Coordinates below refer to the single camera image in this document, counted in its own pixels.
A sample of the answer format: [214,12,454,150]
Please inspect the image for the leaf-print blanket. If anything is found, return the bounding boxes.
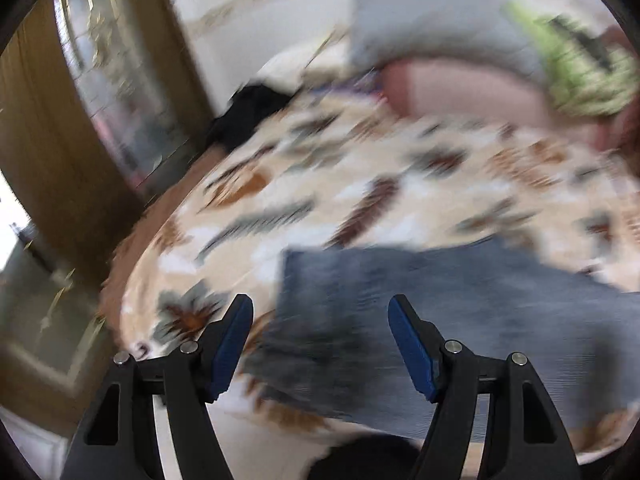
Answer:
[100,95,640,466]

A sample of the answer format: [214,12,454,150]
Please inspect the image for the pink and red striped blanket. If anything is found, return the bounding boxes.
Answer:
[380,55,640,151]

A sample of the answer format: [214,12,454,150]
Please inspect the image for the white crumpled pillow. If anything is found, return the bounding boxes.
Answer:
[257,35,351,96]

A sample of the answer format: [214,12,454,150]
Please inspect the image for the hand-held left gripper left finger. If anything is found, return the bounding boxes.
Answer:
[60,293,254,480]

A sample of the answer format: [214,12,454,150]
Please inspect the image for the brown bed sheet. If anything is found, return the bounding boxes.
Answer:
[100,145,226,321]

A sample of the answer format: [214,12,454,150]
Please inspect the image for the black cloth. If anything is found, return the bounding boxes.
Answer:
[205,82,296,153]

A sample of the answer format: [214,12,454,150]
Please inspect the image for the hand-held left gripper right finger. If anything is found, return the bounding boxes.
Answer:
[388,294,581,480]

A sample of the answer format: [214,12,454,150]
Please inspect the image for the grey-blue denim pants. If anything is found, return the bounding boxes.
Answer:
[240,237,640,441]

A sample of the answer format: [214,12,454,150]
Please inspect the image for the dark cloth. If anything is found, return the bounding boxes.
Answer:
[305,434,426,480]

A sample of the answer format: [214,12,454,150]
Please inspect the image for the dark grey garment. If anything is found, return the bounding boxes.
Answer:
[547,15,616,71]

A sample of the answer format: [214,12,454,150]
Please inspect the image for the green patterned quilt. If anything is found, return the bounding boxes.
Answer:
[502,2,636,118]

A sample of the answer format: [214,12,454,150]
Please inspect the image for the grey quilted pillow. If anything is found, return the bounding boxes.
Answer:
[347,0,551,86]

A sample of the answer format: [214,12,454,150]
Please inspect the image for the wooden door with glass panel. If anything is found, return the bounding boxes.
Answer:
[0,0,216,291]

